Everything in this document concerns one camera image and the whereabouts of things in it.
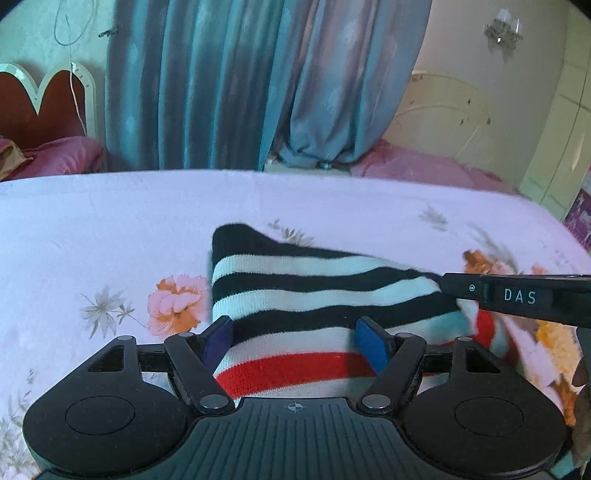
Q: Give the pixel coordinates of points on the cream wardrobe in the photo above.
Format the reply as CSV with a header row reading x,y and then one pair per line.
x,y
558,168

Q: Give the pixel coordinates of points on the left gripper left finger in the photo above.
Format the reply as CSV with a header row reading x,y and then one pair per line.
x,y
193,359

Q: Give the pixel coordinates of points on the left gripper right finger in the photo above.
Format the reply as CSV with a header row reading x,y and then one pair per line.
x,y
397,362

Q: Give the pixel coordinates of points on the pink blanket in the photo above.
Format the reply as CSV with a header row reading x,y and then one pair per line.
x,y
391,162

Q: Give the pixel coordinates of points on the red white scalloped headboard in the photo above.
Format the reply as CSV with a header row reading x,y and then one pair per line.
x,y
62,105

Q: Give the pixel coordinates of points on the floral white bed sheet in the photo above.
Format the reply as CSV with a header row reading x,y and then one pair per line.
x,y
87,258

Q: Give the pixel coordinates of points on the wall lamp sconce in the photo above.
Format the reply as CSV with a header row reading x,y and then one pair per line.
x,y
504,33

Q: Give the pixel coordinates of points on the blue curtain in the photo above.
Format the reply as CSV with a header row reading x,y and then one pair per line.
x,y
227,84

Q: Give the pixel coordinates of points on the purple pillow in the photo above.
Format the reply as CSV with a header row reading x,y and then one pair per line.
x,y
65,156

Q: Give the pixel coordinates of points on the striped red black white garment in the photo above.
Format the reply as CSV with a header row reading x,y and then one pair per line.
x,y
294,311

